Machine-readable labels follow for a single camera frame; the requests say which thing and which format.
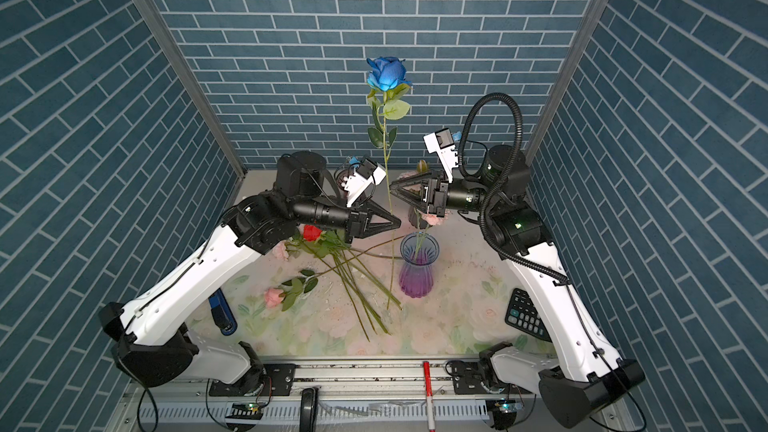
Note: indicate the black calculator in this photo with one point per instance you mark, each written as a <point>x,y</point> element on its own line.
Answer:
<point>522,315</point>

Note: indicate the dark purple glass vase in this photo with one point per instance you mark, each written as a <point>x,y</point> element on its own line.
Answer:
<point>362,175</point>

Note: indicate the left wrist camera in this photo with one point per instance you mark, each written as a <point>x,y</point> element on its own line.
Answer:
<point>346,169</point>

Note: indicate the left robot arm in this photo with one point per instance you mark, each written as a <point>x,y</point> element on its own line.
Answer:
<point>153,345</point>

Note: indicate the red rose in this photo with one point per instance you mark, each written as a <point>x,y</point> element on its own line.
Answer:
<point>311,233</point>

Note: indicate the pink carnation spray stem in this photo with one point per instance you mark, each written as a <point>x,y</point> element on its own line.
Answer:
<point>422,221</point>

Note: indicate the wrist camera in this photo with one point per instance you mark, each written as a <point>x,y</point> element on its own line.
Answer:
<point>346,169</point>
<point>444,144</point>

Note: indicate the pink rose on table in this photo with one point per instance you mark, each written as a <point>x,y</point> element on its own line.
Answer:
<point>339,259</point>

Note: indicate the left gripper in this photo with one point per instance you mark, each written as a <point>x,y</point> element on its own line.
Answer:
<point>356,221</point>

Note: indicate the blue black handheld device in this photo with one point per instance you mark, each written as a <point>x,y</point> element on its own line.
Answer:
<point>222,314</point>

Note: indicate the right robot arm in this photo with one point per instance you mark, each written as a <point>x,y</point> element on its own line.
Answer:
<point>588,373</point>

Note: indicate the purple blue gradient vase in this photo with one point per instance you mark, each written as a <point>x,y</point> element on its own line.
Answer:
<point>420,251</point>

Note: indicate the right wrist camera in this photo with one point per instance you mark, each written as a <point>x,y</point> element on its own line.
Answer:
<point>444,144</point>

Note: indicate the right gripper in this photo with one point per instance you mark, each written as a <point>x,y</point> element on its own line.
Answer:
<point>435,196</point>

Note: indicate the blue rose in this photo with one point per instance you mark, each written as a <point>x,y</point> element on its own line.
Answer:
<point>389,85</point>

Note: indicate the aluminium mounting rail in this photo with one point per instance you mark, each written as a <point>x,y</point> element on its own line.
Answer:
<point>353,375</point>

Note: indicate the red white marker pen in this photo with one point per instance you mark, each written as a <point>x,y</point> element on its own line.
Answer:
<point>430,412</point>

